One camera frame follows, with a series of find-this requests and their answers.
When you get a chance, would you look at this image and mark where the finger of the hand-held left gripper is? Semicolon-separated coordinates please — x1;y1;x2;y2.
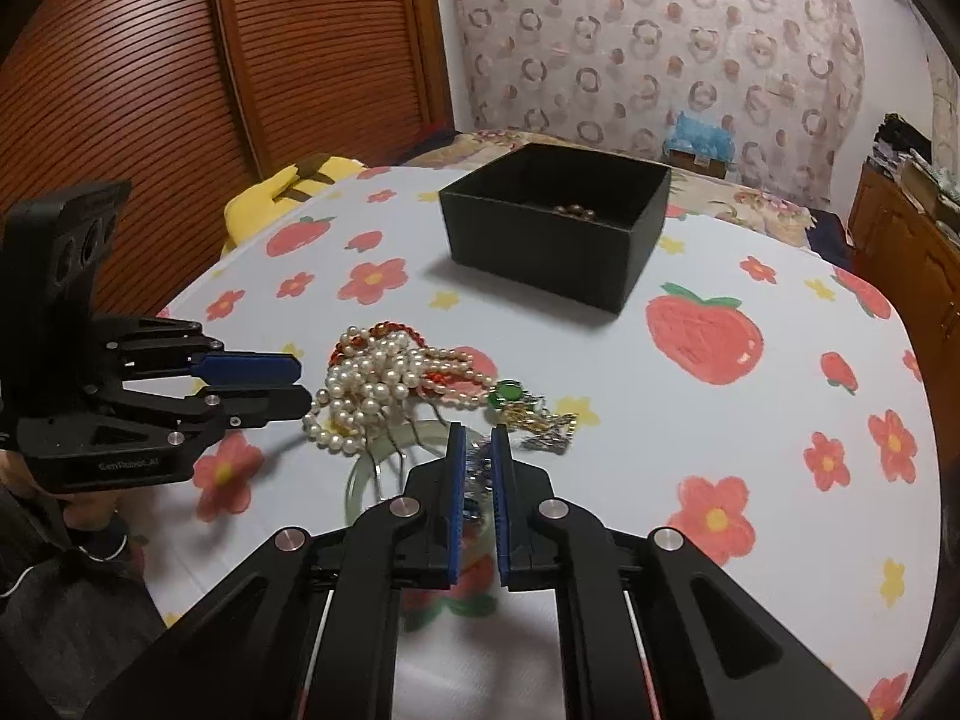
97;315;303;385
120;386;313;466

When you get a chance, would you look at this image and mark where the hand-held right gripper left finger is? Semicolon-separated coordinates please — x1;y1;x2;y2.
86;422;470;720

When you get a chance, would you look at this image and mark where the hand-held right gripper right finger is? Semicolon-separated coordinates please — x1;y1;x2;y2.
491;424;875;720

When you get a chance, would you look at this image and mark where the blue silver bead bracelet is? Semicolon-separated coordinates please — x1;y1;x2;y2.
463;448;497;527

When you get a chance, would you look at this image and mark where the pale green jade bangle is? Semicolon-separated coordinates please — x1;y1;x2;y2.
345;420;503;616

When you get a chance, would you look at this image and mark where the white pearl necklace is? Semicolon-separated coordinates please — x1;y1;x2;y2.
304;326;437;455

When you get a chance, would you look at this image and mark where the gold chain green pendant necklace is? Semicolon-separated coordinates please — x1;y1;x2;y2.
487;380;580;457

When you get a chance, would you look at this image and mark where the red bead necklace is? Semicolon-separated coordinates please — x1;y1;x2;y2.
330;321;500;412

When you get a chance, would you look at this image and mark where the black cardboard box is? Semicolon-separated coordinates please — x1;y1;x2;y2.
439;142;672;316

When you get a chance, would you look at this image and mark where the person's left hand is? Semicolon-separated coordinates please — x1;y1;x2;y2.
64;493;125;541

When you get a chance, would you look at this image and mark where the yellow plush toy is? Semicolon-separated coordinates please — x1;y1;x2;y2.
221;154;368;256

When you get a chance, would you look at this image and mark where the wooden louvered wardrobe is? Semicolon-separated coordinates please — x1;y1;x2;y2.
0;0;460;250

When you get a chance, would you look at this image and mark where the small cardboard box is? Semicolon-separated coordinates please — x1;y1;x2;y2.
670;148;728;179

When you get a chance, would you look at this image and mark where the blue mesh gift bag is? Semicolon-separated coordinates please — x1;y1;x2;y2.
667;111;734;158

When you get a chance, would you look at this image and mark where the dark red-edged bed cover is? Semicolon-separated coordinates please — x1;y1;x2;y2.
810;210;857;265

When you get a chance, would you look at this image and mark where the wooden side cabinet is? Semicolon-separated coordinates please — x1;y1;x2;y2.
847;161;960;421

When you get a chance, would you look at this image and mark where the circle patterned sheer curtain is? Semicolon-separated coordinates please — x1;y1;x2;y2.
446;0;869;209

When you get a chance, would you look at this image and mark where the cardboard box with cloth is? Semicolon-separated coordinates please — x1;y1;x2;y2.
900;150;960;241

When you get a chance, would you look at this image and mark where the pile of folded clothes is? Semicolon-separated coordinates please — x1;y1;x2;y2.
870;112;931;182

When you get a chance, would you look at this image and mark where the beige window curtain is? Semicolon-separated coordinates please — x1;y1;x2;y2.
926;52;960;166

